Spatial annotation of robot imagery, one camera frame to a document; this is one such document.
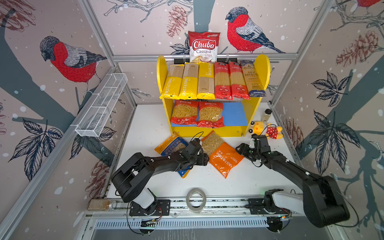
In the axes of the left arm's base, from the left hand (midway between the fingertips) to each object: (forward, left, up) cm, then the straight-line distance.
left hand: (205, 159), depth 86 cm
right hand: (+4, -20, 0) cm, 20 cm away
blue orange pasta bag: (+10, +21, 0) cm, 23 cm away
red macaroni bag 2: (+23, -4, +13) cm, 27 cm away
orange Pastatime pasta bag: (+1, -11, -1) cm, 11 cm away
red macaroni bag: (+23, +12, +14) cm, 30 cm away
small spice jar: (+31, -45, +3) cm, 55 cm away
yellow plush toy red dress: (+21, -37, +2) cm, 43 cm away
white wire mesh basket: (+9, +55, +27) cm, 62 cm away
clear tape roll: (-25, +4, -1) cm, 25 cm away
